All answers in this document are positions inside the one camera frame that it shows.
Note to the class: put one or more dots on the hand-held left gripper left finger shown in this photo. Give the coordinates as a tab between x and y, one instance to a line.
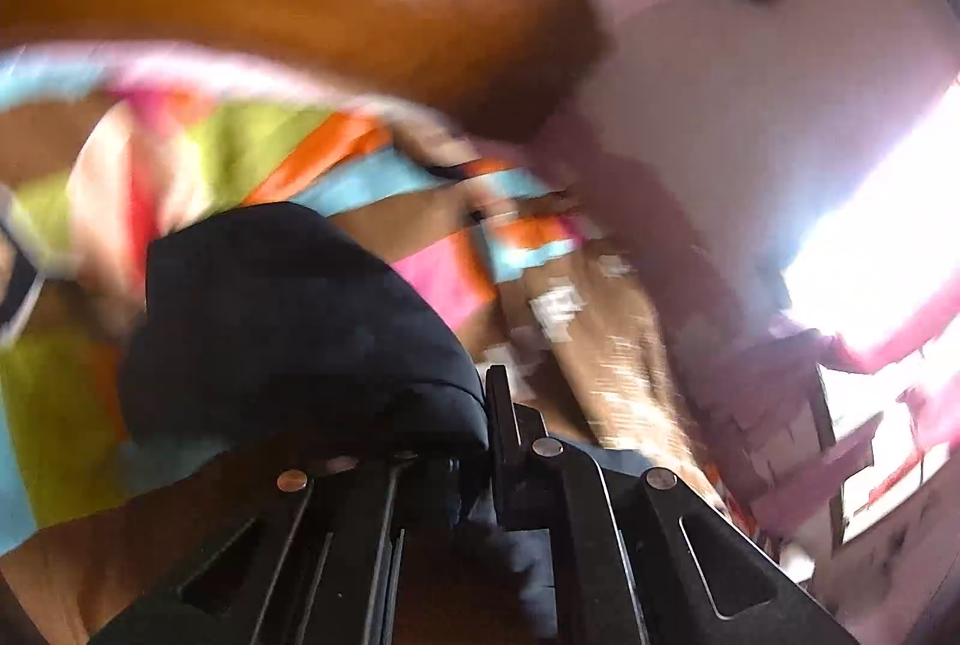
330	540

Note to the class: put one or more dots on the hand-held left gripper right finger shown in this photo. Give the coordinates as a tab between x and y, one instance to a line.
525	465

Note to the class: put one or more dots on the dark navy garment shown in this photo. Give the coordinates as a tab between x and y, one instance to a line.
300	330

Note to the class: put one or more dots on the bright pink curtain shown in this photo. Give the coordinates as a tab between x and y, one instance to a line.
750	450

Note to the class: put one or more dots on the brown printed blanket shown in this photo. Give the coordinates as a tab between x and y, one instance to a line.
225	150

